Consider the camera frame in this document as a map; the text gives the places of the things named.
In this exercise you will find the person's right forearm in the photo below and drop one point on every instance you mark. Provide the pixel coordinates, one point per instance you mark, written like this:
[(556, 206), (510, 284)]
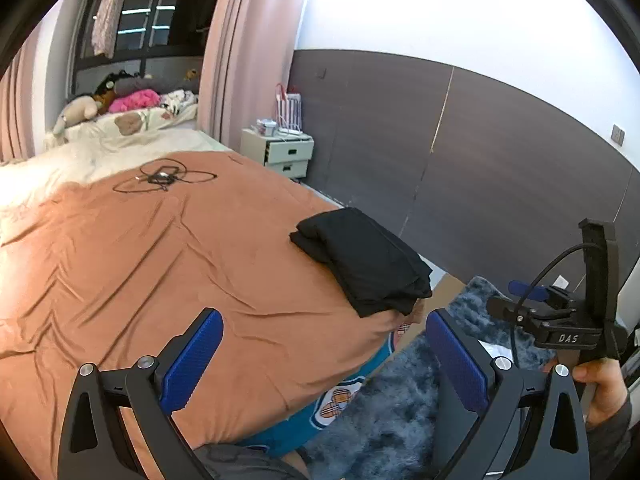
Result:
[(610, 450)]

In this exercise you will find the dark window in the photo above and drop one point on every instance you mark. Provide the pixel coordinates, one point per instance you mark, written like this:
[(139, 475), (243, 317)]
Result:
[(150, 15)]

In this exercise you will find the black pants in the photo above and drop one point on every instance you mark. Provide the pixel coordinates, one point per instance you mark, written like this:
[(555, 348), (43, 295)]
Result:
[(365, 260)]

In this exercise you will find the person's grey shorts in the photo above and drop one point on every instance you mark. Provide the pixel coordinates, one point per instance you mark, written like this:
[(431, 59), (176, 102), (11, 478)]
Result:
[(235, 462)]

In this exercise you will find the dark plush toy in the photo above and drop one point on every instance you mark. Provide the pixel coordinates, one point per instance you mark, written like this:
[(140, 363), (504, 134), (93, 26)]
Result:
[(125, 85)]

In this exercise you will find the grey wall switch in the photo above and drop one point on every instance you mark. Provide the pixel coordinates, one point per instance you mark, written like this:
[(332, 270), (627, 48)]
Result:
[(618, 135)]

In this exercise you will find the hanging patterned garment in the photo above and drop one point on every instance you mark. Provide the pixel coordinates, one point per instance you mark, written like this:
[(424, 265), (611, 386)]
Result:
[(107, 15)]

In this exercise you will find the small white container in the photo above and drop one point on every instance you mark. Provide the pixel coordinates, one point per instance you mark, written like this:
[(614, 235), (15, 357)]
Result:
[(266, 126)]

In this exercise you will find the black and white patterned cloth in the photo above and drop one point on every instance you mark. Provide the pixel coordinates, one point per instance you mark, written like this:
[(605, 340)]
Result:
[(177, 100)]

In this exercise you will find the pink fluffy cloth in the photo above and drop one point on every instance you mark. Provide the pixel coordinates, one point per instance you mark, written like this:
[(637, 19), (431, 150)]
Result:
[(132, 101)]

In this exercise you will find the blue shaggy rug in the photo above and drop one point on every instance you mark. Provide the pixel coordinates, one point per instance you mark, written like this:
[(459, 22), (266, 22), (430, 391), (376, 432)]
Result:
[(400, 410)]

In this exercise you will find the white nightstand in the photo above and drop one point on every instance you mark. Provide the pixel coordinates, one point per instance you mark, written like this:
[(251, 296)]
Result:
[(290, 152)]

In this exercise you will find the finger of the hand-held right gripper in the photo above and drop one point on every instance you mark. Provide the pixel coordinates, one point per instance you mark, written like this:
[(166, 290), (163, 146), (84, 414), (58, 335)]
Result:
[(525, 290), (505, 309)]

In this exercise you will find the orange-brown blanket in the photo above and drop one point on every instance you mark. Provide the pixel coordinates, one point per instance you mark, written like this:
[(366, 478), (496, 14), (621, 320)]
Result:
[(150, 285)]

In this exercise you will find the beige plush toy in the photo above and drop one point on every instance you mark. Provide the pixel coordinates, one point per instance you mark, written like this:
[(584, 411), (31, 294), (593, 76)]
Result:
[(77, 110)]

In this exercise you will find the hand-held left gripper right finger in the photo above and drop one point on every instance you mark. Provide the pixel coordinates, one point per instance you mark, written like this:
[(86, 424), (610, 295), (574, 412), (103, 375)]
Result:
[(457, 360)]

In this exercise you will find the cream duvet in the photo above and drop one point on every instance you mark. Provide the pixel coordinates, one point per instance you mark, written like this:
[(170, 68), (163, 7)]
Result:
[(100, 155)]

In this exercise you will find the small brown plush toy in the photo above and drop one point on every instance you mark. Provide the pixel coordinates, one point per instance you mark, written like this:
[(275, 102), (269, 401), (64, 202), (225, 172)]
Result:
[(192, 75)]

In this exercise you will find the pink curtain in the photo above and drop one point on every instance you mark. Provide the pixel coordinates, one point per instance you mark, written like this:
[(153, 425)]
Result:
[(250, 60), (15, 110)]

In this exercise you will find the person's right hand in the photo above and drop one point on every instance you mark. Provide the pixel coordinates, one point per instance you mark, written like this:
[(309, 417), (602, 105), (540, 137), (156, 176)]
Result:
[(605, 385)]

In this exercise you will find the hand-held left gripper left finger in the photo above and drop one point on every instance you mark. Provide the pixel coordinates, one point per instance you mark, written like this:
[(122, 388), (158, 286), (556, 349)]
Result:
[(192, 355)]

